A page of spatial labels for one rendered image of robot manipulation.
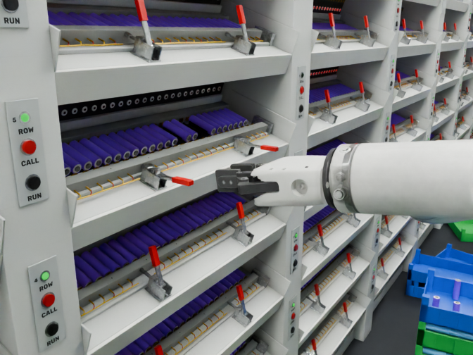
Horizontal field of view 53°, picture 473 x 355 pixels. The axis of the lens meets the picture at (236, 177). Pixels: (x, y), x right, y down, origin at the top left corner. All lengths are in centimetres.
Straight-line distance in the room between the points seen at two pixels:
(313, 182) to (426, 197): 13
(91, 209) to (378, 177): 39
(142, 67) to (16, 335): 39
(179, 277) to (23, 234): 37
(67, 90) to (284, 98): 59
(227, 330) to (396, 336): 118
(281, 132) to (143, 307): 52
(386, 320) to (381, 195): 174
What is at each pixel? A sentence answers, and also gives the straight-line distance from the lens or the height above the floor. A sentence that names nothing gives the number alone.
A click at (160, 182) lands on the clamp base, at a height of 96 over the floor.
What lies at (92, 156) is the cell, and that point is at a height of 101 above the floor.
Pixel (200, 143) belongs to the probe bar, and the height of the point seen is 99.
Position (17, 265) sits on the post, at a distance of 63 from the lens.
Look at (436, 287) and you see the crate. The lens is 170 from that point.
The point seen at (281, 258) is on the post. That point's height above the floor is 66.
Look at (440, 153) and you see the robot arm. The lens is 54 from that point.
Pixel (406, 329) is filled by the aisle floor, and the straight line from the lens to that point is 223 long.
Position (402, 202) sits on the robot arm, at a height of 102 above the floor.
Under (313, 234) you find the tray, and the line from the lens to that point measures 152.
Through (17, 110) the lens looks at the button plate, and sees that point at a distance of 59.
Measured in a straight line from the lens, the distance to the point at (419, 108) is 245.
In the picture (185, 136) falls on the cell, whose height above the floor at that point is 100.
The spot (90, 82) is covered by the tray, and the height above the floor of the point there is 113.
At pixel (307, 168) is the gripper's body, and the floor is 104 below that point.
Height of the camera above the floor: 119
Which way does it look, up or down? 17 degrees down
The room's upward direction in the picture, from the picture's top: straight up
